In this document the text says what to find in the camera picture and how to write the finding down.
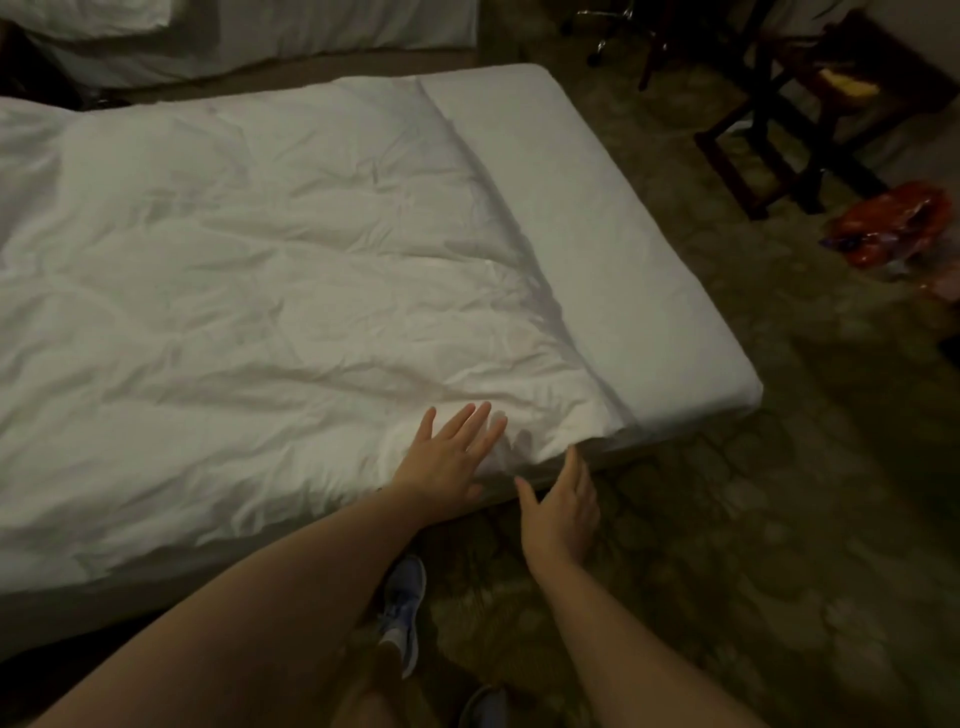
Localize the person's right hand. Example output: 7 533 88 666
513 444 602 575

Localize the person's left hand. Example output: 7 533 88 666
393 399 512 527

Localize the white bed sheet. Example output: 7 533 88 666
0 63 765 662

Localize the person's left forearm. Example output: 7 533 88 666
30 487 437 728

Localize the person's right forearm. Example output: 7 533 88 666
525 555 767 728

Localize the person's white shoe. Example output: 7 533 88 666
457 684 512 728
372 552 429 680

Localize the dark wooden luggage rack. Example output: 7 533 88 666
693 0 959 222

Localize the red plastic bag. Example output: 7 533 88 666
822 180 956 275

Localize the pink plastic bag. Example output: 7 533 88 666
922 262 960 309

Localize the black office chair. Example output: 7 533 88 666
559 0 677 92

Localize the small yellow packet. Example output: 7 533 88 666
817 67 884 104

